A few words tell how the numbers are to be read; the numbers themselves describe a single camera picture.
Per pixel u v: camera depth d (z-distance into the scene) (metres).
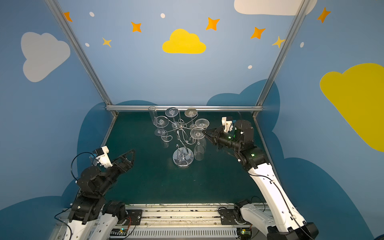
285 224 0.37
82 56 0.86
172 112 0.77
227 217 0.75
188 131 0.74
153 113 0.94
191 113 0.78
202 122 0.73
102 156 0.59
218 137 0.58
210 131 0.65
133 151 0.65
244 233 0.73
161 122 0.70
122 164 0.60
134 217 0.71
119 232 0.73
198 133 0.66
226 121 0.64
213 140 0.58
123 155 0.61
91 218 0.49
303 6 0.69
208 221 0.74
